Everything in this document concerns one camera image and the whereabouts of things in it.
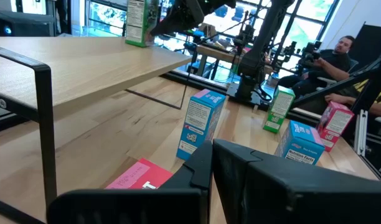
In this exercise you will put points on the black computer tower blue lights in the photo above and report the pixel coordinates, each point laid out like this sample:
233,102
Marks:
25,26

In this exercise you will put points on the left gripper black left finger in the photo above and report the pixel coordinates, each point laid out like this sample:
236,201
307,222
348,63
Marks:
165,205

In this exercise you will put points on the blue Rice Krispies cereal box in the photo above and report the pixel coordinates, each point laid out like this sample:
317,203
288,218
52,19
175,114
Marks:
198,121
298,143

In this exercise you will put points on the red Froot Loops cereal box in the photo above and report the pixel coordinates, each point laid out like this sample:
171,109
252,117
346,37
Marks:
140,177
333,124

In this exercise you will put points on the green Apple Jacks cereal box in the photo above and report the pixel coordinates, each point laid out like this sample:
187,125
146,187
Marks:
136,21
279,107

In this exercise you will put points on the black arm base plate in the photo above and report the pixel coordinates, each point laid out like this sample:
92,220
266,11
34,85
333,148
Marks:
240,93

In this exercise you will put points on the black panel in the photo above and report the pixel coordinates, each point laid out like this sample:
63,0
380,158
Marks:
369,40

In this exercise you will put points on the wooden shelf black metal frame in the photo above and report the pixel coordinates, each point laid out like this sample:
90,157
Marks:
84,68

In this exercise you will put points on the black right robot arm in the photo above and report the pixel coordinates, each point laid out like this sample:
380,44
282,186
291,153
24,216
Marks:
259,56

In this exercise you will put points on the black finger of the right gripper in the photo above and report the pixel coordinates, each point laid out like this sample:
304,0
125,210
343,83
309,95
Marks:
181,15

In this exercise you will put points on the person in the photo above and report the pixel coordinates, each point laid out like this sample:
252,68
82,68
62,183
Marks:
340,99
336,62

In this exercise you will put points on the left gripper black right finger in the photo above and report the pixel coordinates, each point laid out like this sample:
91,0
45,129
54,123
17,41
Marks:
287,193

